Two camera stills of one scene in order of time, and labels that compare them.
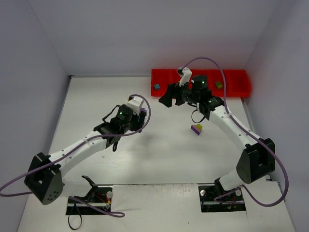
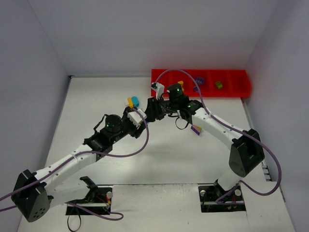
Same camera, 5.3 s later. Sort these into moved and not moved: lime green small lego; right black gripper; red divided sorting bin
Moved: right black gripper
Not moved: lime green small lego; red divided sorting bin
